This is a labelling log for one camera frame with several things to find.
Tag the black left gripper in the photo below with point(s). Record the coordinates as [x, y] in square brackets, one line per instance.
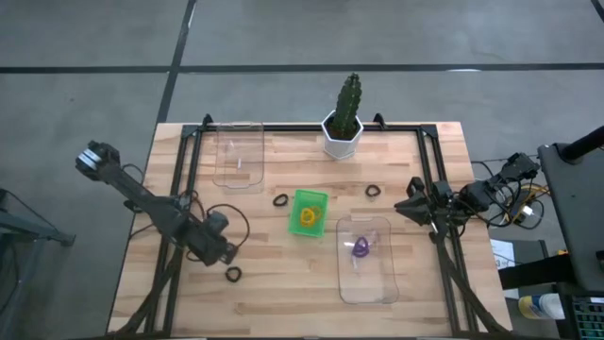
[212, 245]

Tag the black metal table frame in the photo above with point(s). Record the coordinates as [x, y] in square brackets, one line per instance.
[302, 127]

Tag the green plastic basket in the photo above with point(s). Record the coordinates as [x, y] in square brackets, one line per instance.
[296, 229]

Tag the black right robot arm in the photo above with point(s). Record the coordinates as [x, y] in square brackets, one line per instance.
[476, 196]

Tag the grey metal cart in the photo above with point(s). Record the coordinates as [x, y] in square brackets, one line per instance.
[42, 231]

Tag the green cactus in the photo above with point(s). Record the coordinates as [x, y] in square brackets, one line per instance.
[348, 101]

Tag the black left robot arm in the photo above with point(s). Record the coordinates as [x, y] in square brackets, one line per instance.
[141, 196]

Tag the clear plastic bin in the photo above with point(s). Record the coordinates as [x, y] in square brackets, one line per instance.
[377, 283]
[238, 156]

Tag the white plastic bottle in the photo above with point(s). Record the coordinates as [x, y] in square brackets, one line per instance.
[538, 306]

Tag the white hexagonal plant pot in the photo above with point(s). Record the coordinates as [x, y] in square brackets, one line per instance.
[340, 148]

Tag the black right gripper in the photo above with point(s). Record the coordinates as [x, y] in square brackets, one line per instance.
[439, 203]

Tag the black side table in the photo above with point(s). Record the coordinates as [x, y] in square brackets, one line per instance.
[580, 212]

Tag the white paper sheet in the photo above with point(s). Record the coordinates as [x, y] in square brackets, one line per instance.
[500, 250]

